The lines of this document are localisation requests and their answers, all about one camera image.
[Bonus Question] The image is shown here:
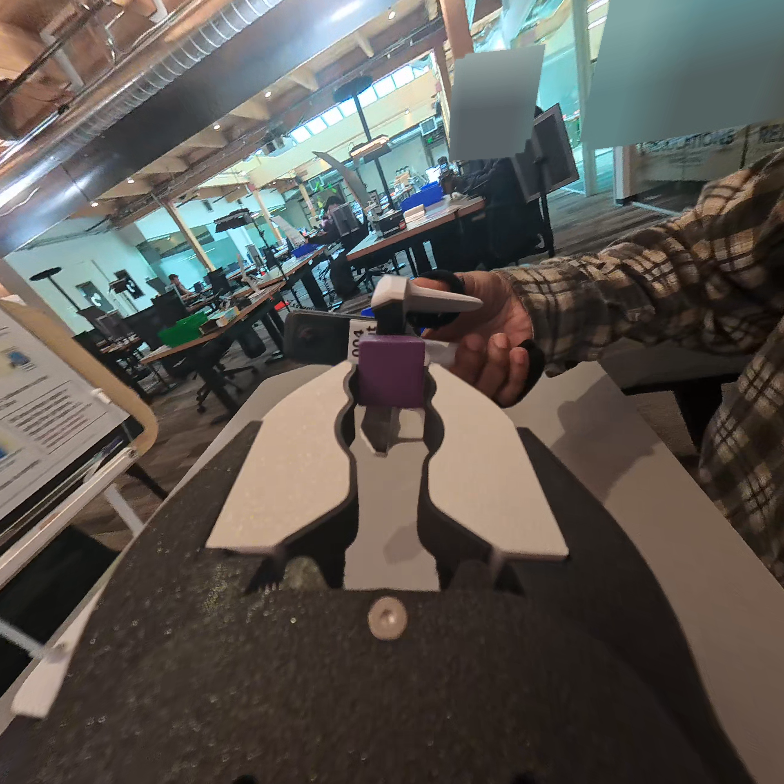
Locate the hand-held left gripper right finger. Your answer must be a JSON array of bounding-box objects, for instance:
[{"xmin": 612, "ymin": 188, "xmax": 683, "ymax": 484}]
[{"xmin": 418, "ymin": 365, "xmax": 568, "ymax": 575}]

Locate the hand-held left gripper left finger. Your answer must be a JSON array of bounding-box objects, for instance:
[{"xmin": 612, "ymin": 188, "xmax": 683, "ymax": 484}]
[{"xmin": 206, "ymin": 360, "xmax": 361, "ymax": 561}]

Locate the purple cube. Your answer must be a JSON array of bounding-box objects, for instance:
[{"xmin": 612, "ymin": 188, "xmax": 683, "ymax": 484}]
[{"xmin": 357, "ymin": 335, "xmax": 428, "ymax": 408}]

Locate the person's right forearm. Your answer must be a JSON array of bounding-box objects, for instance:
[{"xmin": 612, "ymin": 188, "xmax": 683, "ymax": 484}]
[{"xmin": 493, "ymin": 150, "xmax": 784, "ymax": 377}]

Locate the person's right hand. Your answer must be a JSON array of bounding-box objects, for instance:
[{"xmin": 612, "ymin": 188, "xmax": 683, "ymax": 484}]
[{"xmin": 429, "ymin": 269, "xmax": 534, "ymax": 409}]

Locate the green plastic crate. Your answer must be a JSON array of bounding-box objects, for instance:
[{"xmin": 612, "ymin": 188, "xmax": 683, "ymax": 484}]
[{"xmin": 157, "ymin": 312, "xmax": 210, "ymax": 348}]

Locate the wooden desk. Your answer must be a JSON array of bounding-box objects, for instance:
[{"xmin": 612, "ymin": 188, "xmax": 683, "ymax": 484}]
[
  {"xmin": 345, "ymin": 196, "xmax": 489, "ymax": 292},
  {"xmin": 140, "ymin": 288, "xmax": 292, "ymax": 423}
]

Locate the white tablet stand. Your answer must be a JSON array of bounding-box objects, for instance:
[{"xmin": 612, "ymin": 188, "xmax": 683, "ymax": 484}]
[{"xmin": 0, "ymin": 446, "xmax": 143, "ymax": 719}]

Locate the wood-framed instruction board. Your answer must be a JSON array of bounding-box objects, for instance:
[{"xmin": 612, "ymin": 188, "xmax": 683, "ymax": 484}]
[{"xmin": 0, "ymin": 299, "xmax": 160, "ymax": 540}]

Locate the black floor lamp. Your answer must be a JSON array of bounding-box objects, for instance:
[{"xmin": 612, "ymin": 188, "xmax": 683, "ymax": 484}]
[
  {"xmin": 29, "ymin": 265, "xmax": 68, "ymax": 319},
  {"xmin": 332, "ymin": 78, "xmax": 393, "ymax": 203}
]

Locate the person's plaid shirt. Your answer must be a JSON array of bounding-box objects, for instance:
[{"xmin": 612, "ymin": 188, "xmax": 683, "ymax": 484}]
[{"xmin": 698, "ymin": 367, "xmax": 784, "ymax": 586}]

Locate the grey monitor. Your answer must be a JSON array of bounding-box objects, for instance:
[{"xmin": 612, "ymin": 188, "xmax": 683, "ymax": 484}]
[{"xmin": 513, "ymin": 103, "xmax": 581, "ymax": 204}]

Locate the silver ventilation duct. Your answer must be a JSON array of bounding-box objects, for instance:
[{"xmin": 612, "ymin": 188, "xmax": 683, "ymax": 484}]
[{"xmin": 61, "ymin": 0, "xmax": 368, "ymax": 160}]

